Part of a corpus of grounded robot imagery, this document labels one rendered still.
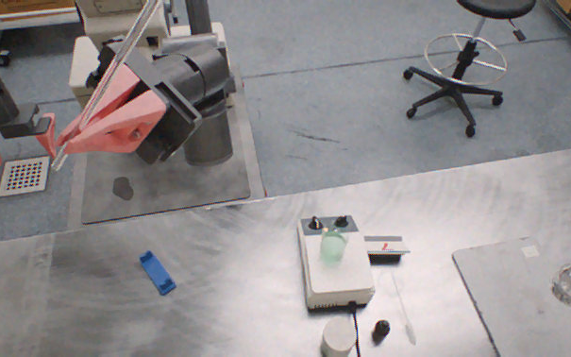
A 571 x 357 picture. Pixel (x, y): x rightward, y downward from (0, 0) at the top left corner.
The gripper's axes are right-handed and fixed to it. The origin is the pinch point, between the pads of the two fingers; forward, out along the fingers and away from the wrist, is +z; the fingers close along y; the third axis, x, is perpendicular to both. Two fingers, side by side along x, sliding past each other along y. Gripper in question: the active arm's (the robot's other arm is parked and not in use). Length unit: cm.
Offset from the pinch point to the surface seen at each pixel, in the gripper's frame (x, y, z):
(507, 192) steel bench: 0, -61, -78
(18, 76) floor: -179, 107, -143
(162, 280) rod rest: -51, -18, -29
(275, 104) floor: -88, -5, -177
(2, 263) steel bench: -73, 8, -21
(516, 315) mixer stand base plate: -6, -71, -49
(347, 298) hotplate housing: -24, -44, -37
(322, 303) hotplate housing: -28, -42, -35
